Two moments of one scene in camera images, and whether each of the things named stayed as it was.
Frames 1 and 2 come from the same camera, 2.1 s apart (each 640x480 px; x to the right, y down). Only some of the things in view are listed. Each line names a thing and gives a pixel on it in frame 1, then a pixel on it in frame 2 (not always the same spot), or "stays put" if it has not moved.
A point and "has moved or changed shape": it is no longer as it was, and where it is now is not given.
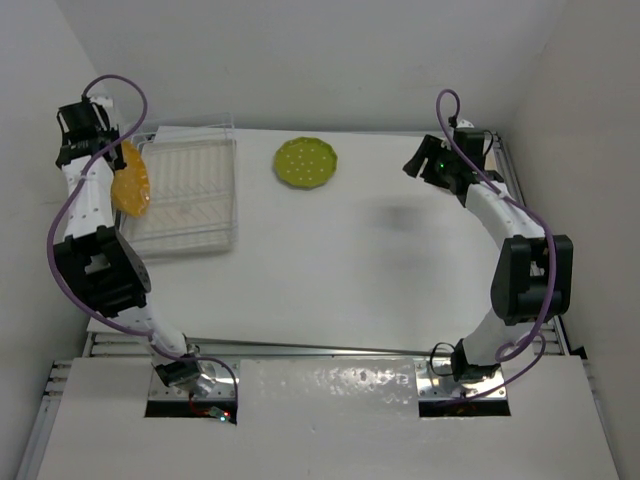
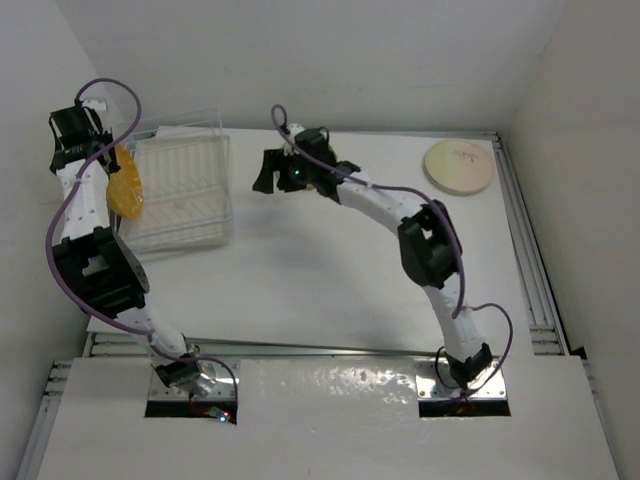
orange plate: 130,187 has moved or changed shape
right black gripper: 429,145 to 275,159
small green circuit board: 214,411 stays put
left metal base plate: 216,383 stays put
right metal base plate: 435,381 stays put
